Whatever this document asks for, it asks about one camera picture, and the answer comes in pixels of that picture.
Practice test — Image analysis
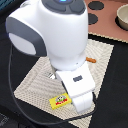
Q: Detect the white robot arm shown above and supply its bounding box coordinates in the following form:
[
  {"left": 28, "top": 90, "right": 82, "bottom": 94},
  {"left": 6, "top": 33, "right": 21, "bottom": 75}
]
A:
[{"left": 6, "top": 0, "right": 95, "bottom": 113}]

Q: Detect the toy knife wooden handle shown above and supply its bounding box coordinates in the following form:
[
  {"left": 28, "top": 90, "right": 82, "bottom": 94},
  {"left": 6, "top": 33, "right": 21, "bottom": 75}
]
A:
[{"left": 86, "top": 57, "right": 96, "bottom": 63}]

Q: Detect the pink toy stove top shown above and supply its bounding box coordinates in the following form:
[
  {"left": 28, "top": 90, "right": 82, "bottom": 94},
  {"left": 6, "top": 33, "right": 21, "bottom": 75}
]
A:
[{"left": 85, "top": 0, "right": 128, "bottom": 43}]

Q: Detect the white bowl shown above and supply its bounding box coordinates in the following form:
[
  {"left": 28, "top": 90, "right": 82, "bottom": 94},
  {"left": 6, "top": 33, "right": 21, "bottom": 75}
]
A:
[{"left": 117, "top": 4, "right": 128, "bottom": 30}]

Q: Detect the yellow toy butter box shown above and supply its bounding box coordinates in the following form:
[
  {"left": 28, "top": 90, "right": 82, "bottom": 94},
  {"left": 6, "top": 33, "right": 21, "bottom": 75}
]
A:
[{"left": 49, "top": 93, "right": 71, "bottom": 109}]

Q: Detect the white woven placemat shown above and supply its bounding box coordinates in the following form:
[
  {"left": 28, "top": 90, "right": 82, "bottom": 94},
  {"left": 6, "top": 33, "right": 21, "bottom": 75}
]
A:
[{"left": 12, "top": 39, "right": 115, "bottom": 128}]

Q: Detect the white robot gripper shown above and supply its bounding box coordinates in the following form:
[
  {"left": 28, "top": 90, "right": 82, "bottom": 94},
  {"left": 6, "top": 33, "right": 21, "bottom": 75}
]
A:
[{"left": 56, "top": 62, "right": 95, "bottom": 113}]

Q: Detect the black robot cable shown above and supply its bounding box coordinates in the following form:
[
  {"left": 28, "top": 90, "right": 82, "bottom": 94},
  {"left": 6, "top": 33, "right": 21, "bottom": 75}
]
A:
[{"left": 7, "top": 43, "right": 98, "bottom": 126}]

